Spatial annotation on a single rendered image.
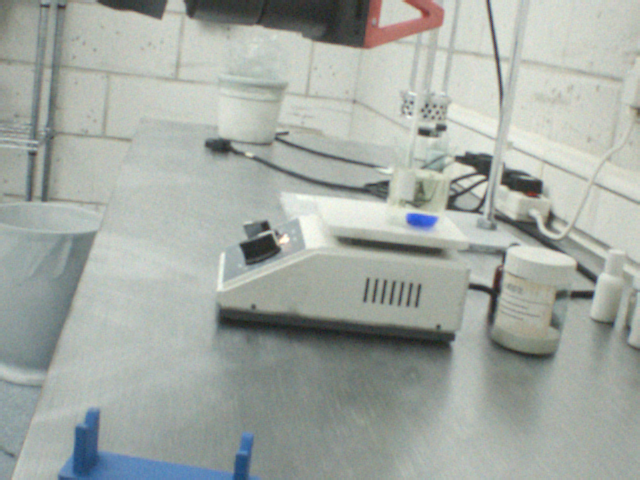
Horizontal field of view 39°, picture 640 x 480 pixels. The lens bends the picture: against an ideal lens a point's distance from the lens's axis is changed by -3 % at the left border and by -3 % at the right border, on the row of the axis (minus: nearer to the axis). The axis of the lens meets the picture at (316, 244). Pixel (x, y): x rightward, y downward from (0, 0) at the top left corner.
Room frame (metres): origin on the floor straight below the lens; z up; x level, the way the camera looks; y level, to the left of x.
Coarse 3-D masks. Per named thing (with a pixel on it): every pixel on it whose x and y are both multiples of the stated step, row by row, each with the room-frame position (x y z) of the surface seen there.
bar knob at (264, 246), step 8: (272, 232) 0.74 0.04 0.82; (248, 240) 0.74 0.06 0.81; (256, 240) 0.74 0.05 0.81; (264, 240) 0.74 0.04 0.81; (272, 240) 0.74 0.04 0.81; (240, 248) 0.74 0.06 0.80; (248, 248) 0.74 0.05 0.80; (256, 248) 0.74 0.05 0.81; (264, 248) 0.74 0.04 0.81; (272, 248) 0.74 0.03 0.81; (280, 248) 0.74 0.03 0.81; (248, 256) 0.74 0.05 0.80; (256, 256) 0.74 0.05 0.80; (264, 256) 0.73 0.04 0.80; (272, 256) 0.73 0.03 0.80; (248, 264) 0.73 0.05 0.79
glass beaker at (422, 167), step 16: (400, 128) 0.78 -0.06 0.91; (400, 144) 0.75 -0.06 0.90; (416, 144) 0.74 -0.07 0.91; (432, 144) 0.79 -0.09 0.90; (448, 144) 0.78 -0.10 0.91; (400, 160) 0.75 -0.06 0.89; (416, 160) 0.74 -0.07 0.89; (432, 160) 0.74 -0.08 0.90; (448, 160) 0.75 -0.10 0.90; (400, 176) 0.75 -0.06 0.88; (416, 176) 0.74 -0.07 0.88; (432, 176) 0.74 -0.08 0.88; (448, 176) 0.75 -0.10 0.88; (400, 192) 0.75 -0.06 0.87; (416, 192) 0.74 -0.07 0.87; (432, 192) 0.74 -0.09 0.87; (448, 192) 0.76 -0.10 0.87; (400, 208) 0.75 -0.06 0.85; (416, 208) 0.74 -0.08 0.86; (432, 208) 0.74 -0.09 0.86; (400, 224) 0.74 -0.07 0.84; (416, 224) 0.74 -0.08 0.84; (432, 224) 0.75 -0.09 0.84
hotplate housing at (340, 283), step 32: (320, 224) 0.80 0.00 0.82; (288, 256) 0.71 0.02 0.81; (320, 256) 0.71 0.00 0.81; (352, 256) 0.72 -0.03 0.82; (384, 256) 0.72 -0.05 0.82; (416, 256) 0.73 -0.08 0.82; (448, 256) 0.74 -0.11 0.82; (224, 288) 0.71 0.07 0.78; (256, 288) 0.71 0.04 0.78; (288, 288) 0.71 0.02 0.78; (320, 288) 0.71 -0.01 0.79; (352, 288) 0.71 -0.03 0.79; (384, 288) 0.72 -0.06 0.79; (416, 288) 0.72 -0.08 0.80; (448, 288) 0.72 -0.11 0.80; (256, 320) 0.71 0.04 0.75; (288, 320) 0.71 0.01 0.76; (320, 320) 0.72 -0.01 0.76; (352, 320) 0.72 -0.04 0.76; (384, 320) 0.72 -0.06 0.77; (416, 320) 0.72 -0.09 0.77; (448, 320) 0.72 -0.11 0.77
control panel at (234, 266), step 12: (276, 228) 0.82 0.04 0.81; (288, 228) 0.81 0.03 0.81; (300, 228) 0.79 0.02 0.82; (288, 240) 0.76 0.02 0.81; (300, 240) 0.75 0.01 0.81; (228, 252) 0.80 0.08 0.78; (240, 252) 0.79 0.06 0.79; (288, 252) 0.73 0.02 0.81; (228, 264) 0.76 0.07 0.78; (240, 264) 0.75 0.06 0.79; (264, 264) 0.72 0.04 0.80; (228, 276) 0.72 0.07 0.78; (240, 276) 0.71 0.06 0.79
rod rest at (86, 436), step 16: (96, 416) 0.43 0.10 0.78; (80, 432) 0.41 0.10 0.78; (96, 432) 0.43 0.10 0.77; (80, 448) 0.41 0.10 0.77; (96, 448) 0.43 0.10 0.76; (240, 448) 0.42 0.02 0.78; (64, 464) 0.42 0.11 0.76; (80, 464) 0.41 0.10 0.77; (96, 464) 0.42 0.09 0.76; (112, 464) 0.42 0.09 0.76; (128, 464) 0.43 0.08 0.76; (144, 464) 0.43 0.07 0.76; (160, 464) 0.43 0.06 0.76; (176, 464) 0.43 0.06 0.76; (240, 464) 0.41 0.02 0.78
